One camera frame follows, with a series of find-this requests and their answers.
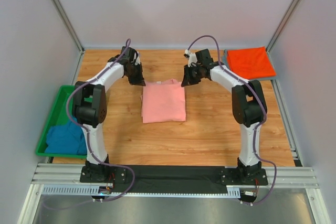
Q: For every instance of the green plastic tray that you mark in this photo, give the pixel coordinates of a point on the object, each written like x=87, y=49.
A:
x=57, y=108

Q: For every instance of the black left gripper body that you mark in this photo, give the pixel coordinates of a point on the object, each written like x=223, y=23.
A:
x=135, y=74

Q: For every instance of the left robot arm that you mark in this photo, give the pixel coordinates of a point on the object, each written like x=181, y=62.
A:
x=112, y=71

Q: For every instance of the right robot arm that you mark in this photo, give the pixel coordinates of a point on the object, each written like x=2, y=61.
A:
x=248, y=103

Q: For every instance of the white slotted cable duct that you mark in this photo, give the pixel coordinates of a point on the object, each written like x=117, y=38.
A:
x=73, y=190

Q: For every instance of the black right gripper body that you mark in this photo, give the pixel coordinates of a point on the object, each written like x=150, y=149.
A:
x=189, y=74

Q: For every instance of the folded orange t-shirt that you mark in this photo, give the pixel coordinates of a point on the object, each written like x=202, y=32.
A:
x=250, y=63

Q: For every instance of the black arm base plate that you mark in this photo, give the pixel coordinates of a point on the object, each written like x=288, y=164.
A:
x=92, y=173

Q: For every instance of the blue t-shirt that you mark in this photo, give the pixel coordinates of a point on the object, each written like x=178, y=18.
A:
x=67, y=139

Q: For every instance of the aluminium frame rail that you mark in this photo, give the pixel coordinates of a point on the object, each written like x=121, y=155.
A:
x=287, y=177

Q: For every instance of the folded grey t-shirt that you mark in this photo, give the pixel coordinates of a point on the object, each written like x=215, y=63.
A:
x=226, y=63

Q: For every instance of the pink t-shirt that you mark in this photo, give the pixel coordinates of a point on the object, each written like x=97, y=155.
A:
x=163, y=102

